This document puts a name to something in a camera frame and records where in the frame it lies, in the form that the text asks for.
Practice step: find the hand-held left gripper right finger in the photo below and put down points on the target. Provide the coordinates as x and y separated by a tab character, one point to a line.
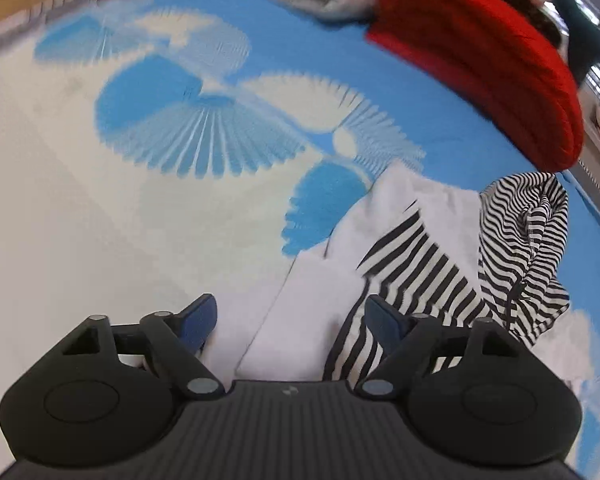
384	321

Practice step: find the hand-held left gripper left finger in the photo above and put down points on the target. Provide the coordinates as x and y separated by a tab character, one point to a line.
200	317

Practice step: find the white garment with striped sleeves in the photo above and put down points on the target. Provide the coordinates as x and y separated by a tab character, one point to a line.
430	220

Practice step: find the blue leaf-print blanket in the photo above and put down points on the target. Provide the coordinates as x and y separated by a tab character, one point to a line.
130	185

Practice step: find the red knit sweater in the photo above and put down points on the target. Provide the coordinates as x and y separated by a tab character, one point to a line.
480	55

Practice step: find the teal cloth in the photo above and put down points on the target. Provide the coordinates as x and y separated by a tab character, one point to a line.
585	35

